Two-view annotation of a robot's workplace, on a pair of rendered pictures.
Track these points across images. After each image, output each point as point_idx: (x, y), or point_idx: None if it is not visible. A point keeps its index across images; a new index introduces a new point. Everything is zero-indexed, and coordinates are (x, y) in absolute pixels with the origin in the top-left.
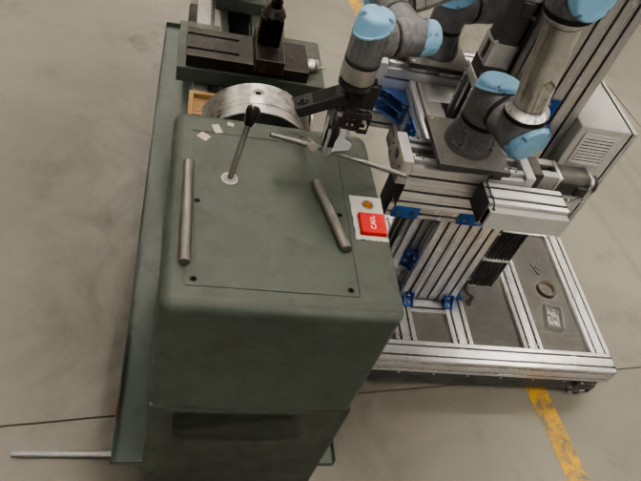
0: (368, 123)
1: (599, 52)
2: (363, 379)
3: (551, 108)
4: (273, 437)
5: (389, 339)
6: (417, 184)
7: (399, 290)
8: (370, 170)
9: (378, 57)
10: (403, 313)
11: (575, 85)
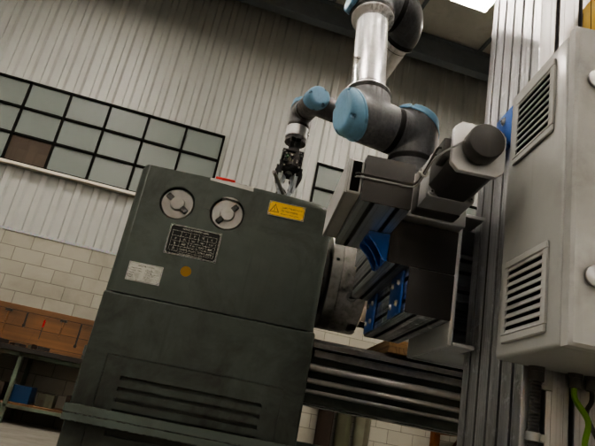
0: (282, 153)
1: (525, 26)
2: (121, 239)
3: (507, 121)
4: None
5: (138, 188)
6: (359, 257)
7: (167, 168)
8: (284, 195)
9: (290, 115)
10: (149, 165)
11: (521, 76)
